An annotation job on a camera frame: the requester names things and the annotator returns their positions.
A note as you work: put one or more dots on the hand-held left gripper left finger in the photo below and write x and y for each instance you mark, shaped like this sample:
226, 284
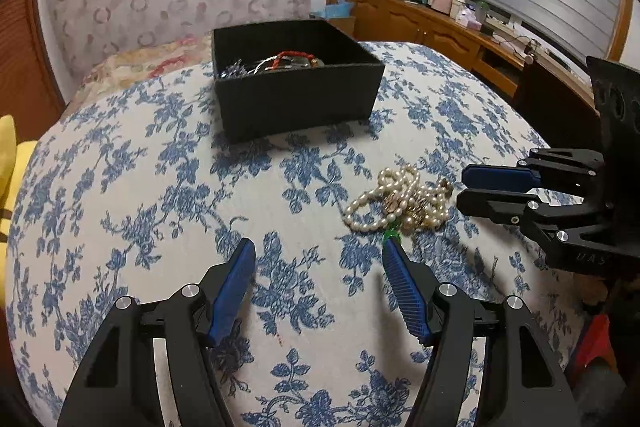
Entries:
232, 292

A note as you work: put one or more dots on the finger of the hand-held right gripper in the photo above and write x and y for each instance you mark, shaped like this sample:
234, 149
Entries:
495, 204
500, 177

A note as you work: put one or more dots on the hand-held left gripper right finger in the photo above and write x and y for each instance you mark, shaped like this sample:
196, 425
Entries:
406, 294

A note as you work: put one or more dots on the black box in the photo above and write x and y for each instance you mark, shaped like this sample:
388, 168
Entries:
300, 107

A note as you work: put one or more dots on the grey-green jade bangle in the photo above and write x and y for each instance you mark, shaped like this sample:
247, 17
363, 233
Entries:
287, 66

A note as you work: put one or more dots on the blue floral tablecloth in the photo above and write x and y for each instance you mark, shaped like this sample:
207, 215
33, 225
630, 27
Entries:
150, 207

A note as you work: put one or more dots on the pink tissue box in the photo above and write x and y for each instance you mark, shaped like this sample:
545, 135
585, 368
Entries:
470, 19

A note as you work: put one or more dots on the red cloth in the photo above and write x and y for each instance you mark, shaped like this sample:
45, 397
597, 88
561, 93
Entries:
595, 342

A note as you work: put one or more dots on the wooden cabinet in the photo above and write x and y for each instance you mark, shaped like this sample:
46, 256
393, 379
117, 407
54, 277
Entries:
400, 14

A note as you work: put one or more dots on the blue plastic bag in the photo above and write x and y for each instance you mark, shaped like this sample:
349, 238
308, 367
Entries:
335, 10

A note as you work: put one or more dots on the patterned pillow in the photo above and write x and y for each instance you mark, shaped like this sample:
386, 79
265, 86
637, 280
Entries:
150, 62

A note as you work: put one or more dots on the yellow plush toy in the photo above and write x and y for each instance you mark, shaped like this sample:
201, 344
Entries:
12, 167

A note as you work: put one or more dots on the wooden louvered wardrobe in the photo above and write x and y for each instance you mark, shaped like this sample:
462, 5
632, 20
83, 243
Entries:
25, 57

